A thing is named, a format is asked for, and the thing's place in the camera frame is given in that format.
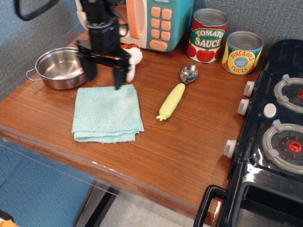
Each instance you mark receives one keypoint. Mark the tomato sauce can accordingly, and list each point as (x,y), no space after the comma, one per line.
(207,32)

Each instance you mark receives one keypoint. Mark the white plush mushroom toy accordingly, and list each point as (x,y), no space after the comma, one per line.
(136,56)

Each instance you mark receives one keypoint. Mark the light blue folded cloth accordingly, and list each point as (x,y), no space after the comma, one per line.
(107,115)

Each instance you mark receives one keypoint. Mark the orange plush toy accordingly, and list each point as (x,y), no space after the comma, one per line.
(8,223)

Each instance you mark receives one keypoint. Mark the teal toy microwave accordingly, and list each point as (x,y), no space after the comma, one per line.
(156,25)

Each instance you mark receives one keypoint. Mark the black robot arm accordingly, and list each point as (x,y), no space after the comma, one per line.
(97,11)

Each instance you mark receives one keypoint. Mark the stainless steel pan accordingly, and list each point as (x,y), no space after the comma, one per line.
(59,69)

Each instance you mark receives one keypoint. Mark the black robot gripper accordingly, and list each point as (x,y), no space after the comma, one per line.
(104,47)

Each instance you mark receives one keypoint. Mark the pineapple slices can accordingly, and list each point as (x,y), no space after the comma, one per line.
(242,52)

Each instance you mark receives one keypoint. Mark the spoon with yellow corn handle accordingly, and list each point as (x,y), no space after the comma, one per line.
(188,74)

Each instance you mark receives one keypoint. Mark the black toy stove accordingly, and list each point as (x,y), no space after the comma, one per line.
(265,186)

